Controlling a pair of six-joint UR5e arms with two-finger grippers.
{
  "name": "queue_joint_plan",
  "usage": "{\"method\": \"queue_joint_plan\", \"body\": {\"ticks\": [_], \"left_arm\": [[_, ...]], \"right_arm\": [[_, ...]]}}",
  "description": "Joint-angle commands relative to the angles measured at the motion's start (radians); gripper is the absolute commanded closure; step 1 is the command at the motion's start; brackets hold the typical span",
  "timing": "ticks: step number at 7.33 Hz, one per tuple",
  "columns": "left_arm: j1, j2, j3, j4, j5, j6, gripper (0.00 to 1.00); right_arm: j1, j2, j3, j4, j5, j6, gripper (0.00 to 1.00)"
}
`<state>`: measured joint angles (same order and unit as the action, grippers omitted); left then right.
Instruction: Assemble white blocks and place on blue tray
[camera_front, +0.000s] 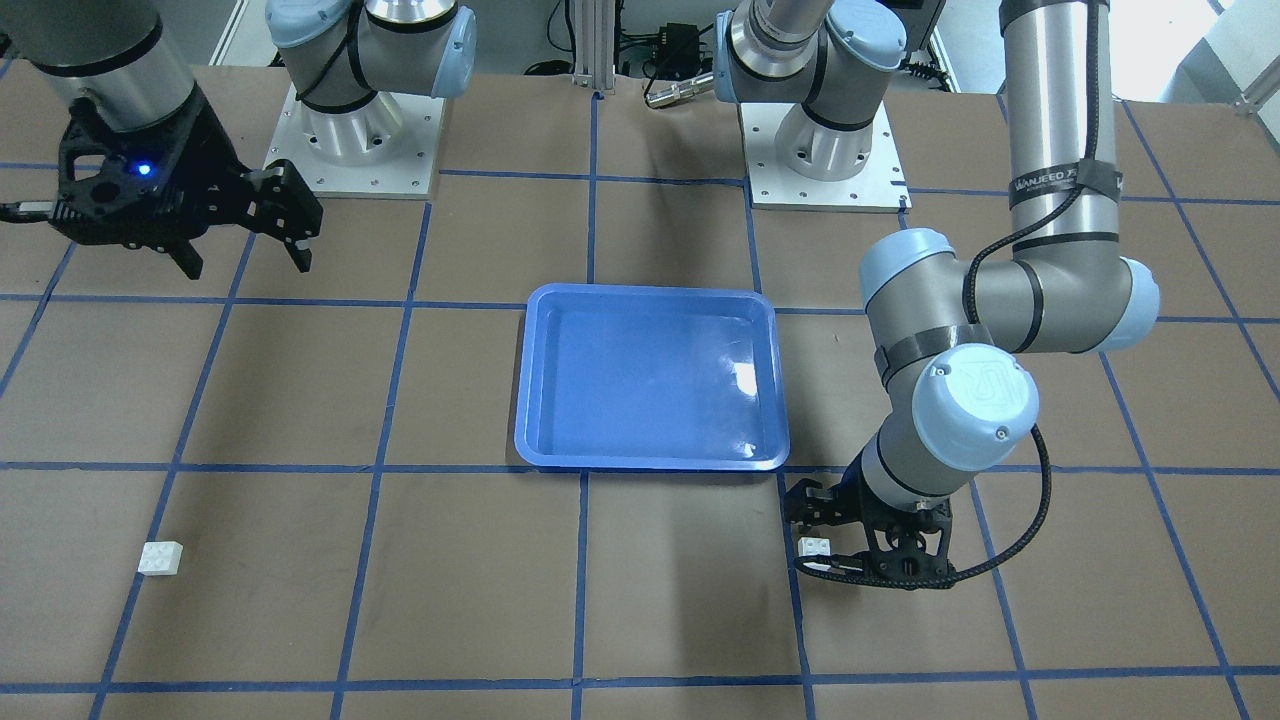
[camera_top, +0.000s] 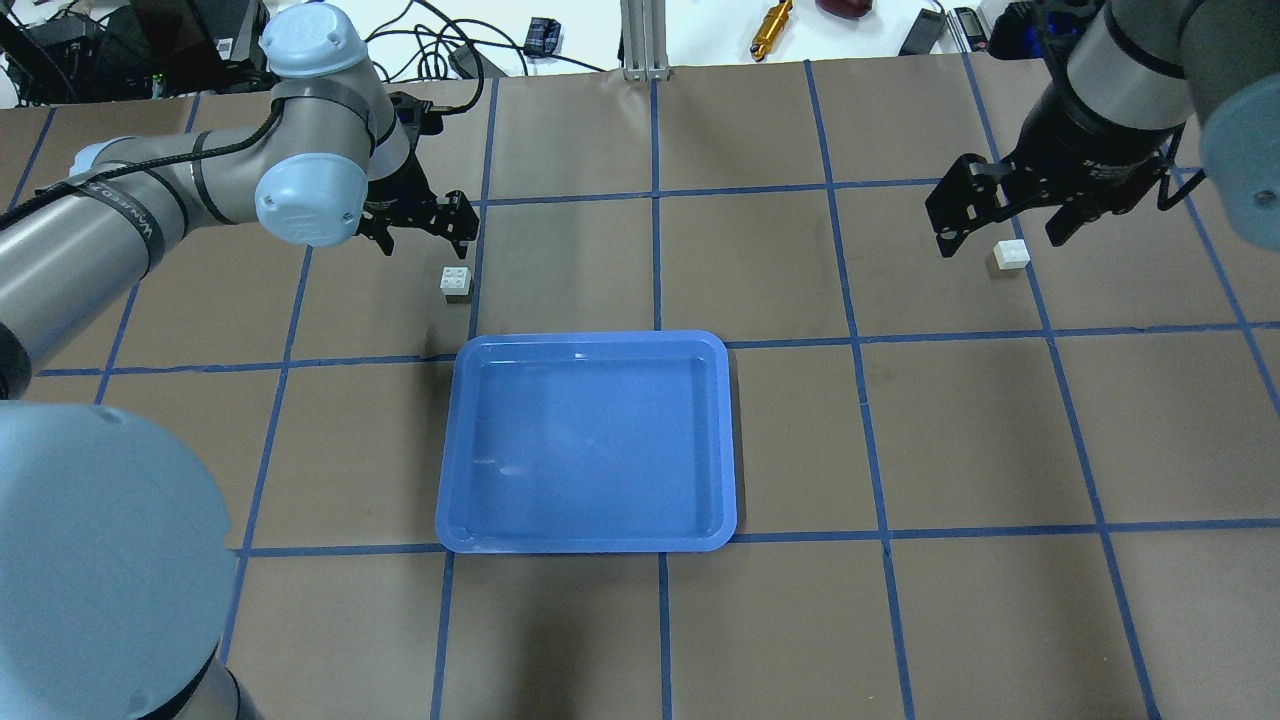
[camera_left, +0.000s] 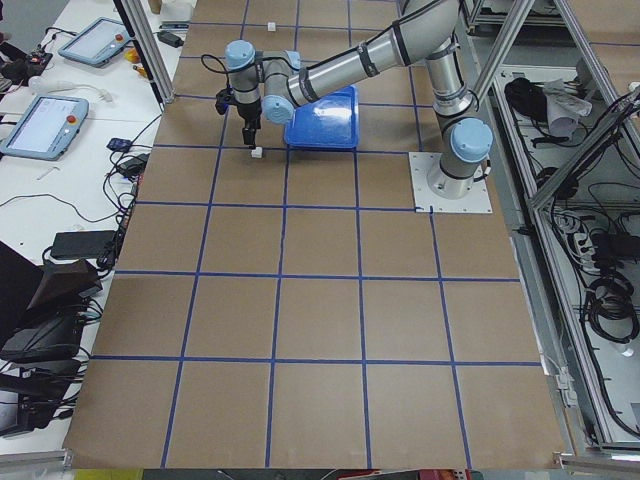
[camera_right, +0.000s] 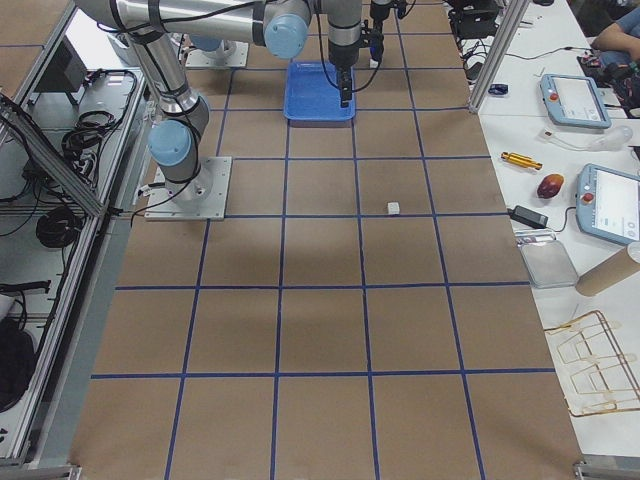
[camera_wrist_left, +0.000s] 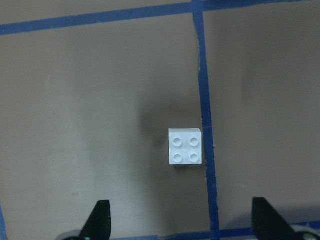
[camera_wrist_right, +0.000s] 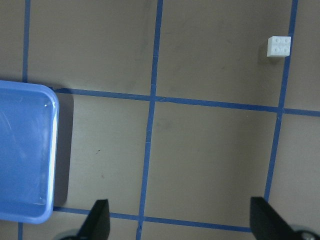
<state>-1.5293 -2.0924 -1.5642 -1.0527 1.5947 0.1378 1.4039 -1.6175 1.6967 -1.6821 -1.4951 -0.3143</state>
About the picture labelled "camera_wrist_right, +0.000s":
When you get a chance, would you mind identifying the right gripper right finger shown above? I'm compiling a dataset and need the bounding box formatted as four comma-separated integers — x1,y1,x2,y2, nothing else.
250,197,303,240

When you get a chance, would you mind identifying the white block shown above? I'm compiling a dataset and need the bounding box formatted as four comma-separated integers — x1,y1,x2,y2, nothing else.
266,36,291,58

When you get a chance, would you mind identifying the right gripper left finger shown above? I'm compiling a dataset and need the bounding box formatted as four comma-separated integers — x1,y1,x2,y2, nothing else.
76,199,110,240

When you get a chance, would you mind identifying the blue plastic tray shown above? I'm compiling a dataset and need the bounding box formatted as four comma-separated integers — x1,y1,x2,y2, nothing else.
0,80,60,224

